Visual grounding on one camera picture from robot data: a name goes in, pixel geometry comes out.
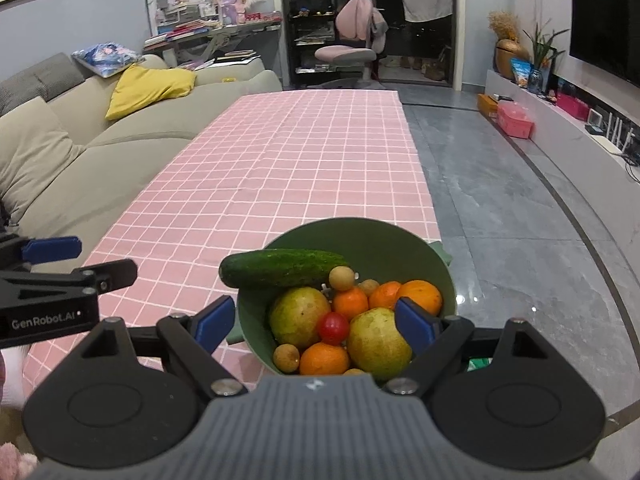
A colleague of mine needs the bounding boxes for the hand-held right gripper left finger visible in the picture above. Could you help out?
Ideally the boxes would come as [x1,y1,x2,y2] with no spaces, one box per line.
[74,294,248,396]

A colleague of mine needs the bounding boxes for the beige sofa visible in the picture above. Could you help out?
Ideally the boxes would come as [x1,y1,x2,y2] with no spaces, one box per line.
[0,52,283,261]

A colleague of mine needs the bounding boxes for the magenta box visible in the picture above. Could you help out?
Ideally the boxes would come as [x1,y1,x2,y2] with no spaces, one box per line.
[556,92,591,122]

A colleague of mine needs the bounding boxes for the dried flower bunch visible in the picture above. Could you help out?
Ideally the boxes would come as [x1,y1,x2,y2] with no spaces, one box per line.
[487,10,523,43]

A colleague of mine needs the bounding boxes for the white router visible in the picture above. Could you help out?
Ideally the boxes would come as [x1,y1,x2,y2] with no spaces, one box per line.
[602,115,639,156]

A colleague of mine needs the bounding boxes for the yellow pillow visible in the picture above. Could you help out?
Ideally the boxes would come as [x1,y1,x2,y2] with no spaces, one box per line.
[105,65,197,122]

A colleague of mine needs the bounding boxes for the black shelf unit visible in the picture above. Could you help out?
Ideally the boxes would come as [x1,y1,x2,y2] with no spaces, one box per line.
[282,0,337,90]

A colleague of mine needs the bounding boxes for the pink checked tablecloth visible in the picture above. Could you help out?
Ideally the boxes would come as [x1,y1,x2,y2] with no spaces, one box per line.
[22,90,443,401]

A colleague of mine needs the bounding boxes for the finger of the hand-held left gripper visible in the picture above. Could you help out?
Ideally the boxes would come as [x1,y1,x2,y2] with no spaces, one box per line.
[0,258,139,312]
[0,233,83,273]

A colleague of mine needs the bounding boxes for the pink desk chair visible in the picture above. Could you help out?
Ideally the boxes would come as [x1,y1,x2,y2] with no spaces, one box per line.
[315,0,388,86]

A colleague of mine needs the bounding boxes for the beige cushion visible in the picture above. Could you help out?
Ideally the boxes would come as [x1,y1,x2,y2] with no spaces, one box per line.
[0,97,87,226]

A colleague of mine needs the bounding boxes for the blue snack bag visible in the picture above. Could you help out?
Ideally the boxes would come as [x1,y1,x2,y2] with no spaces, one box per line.
[510,57,534,87]

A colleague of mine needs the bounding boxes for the white desk organizer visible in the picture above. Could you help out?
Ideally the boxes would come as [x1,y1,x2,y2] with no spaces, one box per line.
[146,0,206,28]

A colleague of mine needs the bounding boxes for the person's white sock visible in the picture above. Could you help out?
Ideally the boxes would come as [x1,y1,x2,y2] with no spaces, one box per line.
[0,349,27,407]

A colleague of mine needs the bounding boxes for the red cherry tomato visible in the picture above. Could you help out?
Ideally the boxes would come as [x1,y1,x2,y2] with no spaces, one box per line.
[318,311,350,346]

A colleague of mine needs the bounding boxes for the blue printed pillow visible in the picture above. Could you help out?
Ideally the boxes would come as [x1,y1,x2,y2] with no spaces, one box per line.
[71,42,146,79]

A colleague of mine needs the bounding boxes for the green colander bowl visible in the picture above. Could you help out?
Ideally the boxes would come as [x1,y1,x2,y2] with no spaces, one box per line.
[227,217,456,377]

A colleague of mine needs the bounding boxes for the golden round vase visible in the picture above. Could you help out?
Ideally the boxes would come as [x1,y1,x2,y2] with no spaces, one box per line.
[495,39,531,80]

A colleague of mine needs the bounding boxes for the green potted plant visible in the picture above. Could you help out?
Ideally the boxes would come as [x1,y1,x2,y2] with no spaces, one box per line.
[522,22,571,94]

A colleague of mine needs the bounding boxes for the grey television stand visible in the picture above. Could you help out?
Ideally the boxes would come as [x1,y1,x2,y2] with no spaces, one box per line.
[485,69,640,202]

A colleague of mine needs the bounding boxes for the orange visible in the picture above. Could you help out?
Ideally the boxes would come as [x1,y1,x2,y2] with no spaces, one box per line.
[300,342,351,376]
[397,280,444,317]
[369,281,403,311]
[332,286,370,321]

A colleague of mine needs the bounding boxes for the dark flat books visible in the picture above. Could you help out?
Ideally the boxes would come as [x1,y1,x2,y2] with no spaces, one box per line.
[180,49,261,70]

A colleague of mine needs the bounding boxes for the black television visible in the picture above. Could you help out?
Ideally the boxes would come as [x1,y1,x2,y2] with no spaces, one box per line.
[570,0,640,89]

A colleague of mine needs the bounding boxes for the grey sofa cushion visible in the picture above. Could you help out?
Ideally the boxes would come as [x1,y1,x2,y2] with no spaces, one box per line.
[0,52,86,118]

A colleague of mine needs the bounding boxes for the stack of books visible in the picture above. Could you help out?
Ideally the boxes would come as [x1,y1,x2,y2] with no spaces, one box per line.
[145,20,211,44]

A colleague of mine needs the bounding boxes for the pink storage box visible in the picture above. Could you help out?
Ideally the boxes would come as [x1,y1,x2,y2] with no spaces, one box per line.
[496,101,535,139]

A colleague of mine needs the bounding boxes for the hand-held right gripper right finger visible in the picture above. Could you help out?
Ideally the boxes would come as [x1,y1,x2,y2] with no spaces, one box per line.
[385,296,549,395]

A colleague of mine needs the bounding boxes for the green cucumber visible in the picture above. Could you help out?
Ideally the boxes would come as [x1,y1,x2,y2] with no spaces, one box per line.
[219,248,351,290]

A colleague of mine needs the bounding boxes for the grey study desk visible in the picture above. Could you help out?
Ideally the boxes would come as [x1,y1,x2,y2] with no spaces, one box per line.
[142,19,283,68]

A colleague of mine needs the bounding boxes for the yellow-green pear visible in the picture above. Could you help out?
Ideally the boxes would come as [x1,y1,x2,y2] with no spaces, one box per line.
[346,308,414,382]
[269,286,332,351]

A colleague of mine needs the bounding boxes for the orange box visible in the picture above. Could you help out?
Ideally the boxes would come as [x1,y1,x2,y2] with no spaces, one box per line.
[476,92,506,120]

